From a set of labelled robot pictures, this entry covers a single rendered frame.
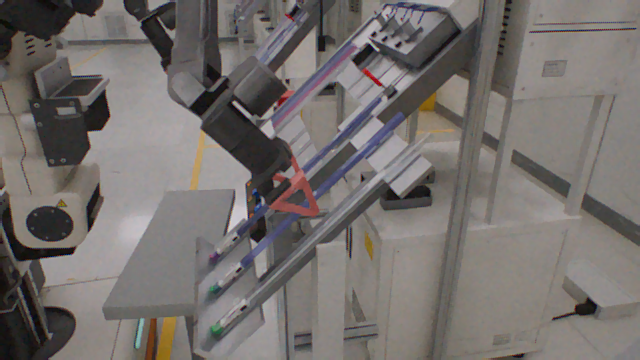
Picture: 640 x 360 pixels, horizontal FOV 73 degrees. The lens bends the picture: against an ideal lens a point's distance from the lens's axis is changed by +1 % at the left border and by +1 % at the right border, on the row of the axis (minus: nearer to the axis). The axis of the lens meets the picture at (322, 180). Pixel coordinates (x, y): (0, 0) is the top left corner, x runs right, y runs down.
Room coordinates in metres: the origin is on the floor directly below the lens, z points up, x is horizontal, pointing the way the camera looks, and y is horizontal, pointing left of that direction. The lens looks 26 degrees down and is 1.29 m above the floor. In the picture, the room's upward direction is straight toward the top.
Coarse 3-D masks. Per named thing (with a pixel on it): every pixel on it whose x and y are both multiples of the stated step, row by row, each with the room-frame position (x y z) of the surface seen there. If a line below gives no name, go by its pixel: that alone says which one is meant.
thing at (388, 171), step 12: (420, 144) 0.66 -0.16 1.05; (408, 156) 0.65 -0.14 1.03; (384, 168) 0.65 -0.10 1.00; (396, 168) 0.65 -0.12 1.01; (372, 180) 0.65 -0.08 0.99; (384, 180) 0.64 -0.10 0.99; (360, 192) 0.64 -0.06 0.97; (348, 204) 0.63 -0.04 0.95; (336, 216) 0.63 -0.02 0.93; (324, 228) 0.62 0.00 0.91; (312, 240) 0.61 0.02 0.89; (300, 252) 0.61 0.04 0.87; (288, 264) 0.60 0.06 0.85; (276, 276) 0.60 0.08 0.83; (264, 288) 0.59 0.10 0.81; (252, 300) 0.59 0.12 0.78; (216, 324) 0.58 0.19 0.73
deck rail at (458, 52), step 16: (464, 32) 1.07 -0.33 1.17; (448, 48) 1.06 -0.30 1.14; (464, 48) 1.06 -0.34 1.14; (432, 64) 1.05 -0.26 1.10; (448, 64) 1.06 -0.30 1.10; (464, 64) 1.06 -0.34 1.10; (416, 80) 1.04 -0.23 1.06; (432, 80) 1.05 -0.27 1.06; (400, 96) 1.03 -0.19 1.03; (416, 96) 1.04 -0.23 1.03; (384, 112) 1.03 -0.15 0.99; (352, 144) 1.01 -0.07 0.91; (336, 160) 1.00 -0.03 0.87; (320, 176) 1.00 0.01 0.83
